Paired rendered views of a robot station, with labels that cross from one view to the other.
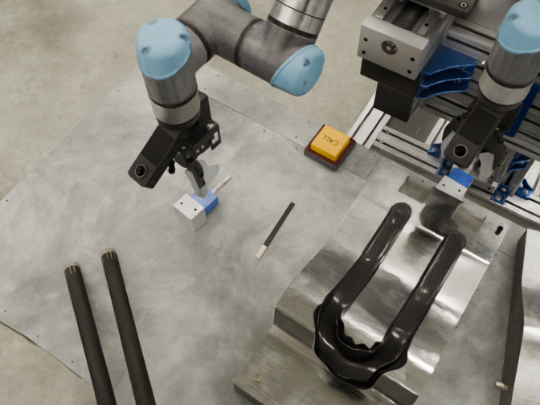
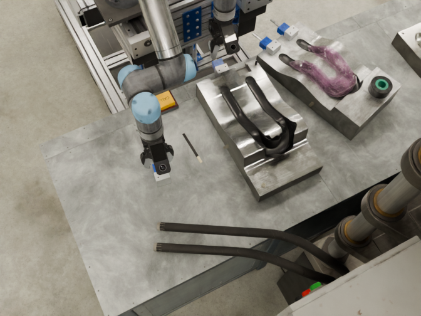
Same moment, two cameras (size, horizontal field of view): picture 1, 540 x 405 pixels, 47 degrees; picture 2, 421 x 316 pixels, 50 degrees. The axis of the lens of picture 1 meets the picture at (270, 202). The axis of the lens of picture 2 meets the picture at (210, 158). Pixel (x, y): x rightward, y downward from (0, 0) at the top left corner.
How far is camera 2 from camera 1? 0.79 m
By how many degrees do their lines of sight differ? 29
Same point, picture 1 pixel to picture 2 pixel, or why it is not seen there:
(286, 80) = (191, 74)
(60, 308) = (173, 262)
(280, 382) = (270, 178)
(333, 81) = (59, 100)
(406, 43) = not seen: hidden behind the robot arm
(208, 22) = (143, 84)
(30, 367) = not seen: outside the picture
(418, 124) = not seen: hidden behind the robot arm
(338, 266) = (236, 126)
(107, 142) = (88, 200)
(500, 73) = (227, 8)
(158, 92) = (156, 125)
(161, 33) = (144, 101)
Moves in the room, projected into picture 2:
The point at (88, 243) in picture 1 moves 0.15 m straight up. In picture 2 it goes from (145, 234) to (139, 221)
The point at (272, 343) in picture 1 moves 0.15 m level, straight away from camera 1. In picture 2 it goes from (251, 172) to (213, 155)
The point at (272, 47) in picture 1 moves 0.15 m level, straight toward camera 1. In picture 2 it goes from (176, 68) to (223, 89)
